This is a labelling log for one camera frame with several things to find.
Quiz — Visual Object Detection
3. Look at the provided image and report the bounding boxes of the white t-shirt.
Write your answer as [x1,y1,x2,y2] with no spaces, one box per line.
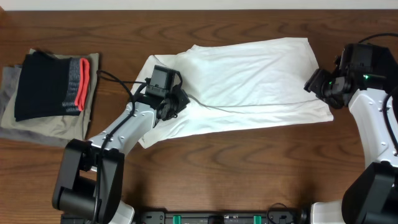
[137,37,333,148]

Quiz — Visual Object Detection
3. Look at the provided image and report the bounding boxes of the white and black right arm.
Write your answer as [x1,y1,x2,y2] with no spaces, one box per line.
[304,42,397,224]

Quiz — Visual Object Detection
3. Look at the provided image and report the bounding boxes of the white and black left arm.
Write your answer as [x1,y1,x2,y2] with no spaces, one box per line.
[52,85,190,223]

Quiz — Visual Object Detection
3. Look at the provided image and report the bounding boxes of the folded khaki garment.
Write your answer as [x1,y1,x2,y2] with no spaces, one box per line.
[1,53,100,145]

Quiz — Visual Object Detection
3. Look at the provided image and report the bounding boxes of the folded grey red-trimmed garment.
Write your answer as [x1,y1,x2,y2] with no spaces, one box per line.
[62,57,90,116]

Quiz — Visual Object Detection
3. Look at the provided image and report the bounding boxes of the folded black garment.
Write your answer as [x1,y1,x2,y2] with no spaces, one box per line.
[14,52,71,121]

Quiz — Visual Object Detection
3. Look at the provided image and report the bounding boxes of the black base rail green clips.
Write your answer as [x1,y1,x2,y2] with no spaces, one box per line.
[60,210,312,224]

